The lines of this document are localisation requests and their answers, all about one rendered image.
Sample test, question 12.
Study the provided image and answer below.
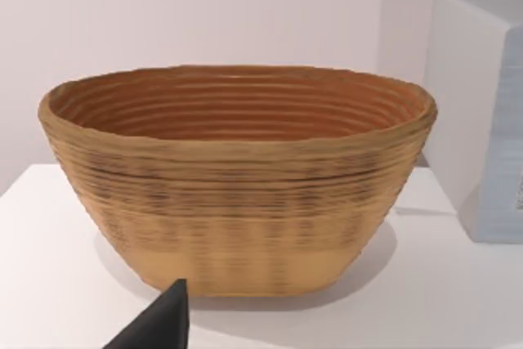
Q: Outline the pale blue box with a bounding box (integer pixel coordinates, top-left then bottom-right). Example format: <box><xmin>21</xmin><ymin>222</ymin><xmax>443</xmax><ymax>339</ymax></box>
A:
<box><xmin>421</xmin><ymin>0</ymin><xmax>523</xmax><ymax>245</ymax></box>

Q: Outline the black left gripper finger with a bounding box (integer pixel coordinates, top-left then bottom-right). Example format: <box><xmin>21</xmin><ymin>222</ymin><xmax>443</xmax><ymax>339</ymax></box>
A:
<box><xmin>105</xmin><ymin>278</ymin><xmax>191</xmax><ymax>349</ymax></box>

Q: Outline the brown woven basket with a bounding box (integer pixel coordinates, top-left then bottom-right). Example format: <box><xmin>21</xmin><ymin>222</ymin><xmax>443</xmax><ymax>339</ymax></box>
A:
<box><xmin>38</xmin><ymin>64</ymin><xmax>439</xmax><ymax>298</ymax></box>

